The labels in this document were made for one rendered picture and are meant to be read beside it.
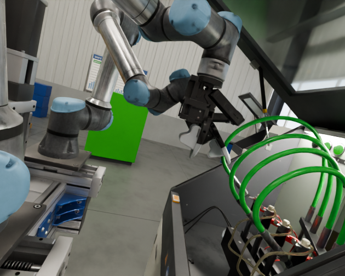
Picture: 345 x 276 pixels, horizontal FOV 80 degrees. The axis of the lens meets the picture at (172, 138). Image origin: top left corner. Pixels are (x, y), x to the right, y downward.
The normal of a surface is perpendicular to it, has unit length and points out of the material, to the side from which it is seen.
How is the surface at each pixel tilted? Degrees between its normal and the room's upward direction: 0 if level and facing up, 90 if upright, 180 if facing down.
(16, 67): 90
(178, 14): 90
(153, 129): 90
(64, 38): 90
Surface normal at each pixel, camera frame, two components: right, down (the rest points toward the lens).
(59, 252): 0.29, -0.95
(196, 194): 0.03, 0.16
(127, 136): 0.29, 0.23
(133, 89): -0.47, 0.00
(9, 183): 0.64, 0.43
